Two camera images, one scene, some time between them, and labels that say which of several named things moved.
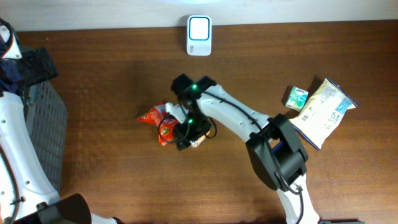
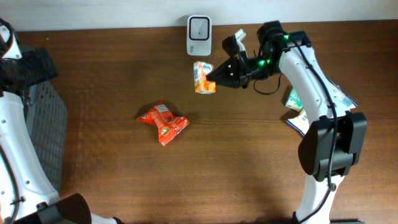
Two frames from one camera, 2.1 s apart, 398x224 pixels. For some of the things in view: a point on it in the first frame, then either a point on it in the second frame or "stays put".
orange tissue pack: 196,142 → 202,85
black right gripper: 193,135 → 237,71
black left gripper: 41,73 stays put
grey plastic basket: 46,116 stays put
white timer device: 199,35 stays put
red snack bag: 159,116 stays put
